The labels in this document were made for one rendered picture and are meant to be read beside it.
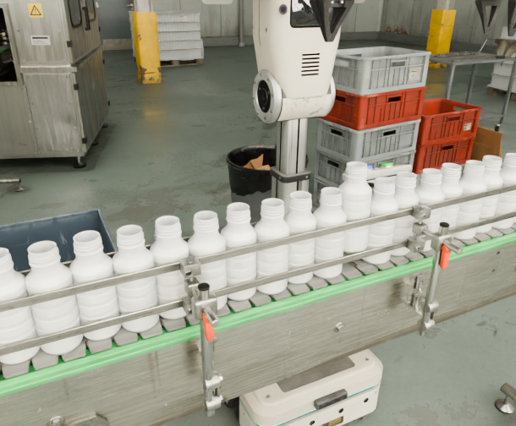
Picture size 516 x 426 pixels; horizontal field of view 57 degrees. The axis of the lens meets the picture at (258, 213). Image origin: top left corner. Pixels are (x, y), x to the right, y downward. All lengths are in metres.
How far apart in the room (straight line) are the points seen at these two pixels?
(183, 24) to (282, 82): 8.89
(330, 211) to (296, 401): 0.98
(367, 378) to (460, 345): 0.75
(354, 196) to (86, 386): 0.53
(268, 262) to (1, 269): 0.39
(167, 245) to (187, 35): 9.65
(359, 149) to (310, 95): 1.74
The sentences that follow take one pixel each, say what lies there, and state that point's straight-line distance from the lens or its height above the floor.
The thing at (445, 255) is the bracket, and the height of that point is 1.06.
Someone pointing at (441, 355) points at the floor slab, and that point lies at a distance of 2.36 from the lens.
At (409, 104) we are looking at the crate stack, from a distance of 3.41.
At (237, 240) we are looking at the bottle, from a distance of 0.75.
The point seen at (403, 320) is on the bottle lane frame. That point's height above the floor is 0.86.
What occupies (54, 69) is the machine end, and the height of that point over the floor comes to 0.87.
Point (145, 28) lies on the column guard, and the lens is 8.31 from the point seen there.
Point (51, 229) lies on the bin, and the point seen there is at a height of 0.92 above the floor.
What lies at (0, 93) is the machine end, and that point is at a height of 0.68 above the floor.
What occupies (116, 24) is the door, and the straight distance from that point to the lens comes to 12.82.
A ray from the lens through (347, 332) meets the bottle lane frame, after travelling 0.96.
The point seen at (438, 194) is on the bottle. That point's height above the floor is 1.13.
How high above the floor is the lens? 1.48
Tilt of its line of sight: 26 degrees down
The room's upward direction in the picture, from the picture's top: 1 degrees clockwise
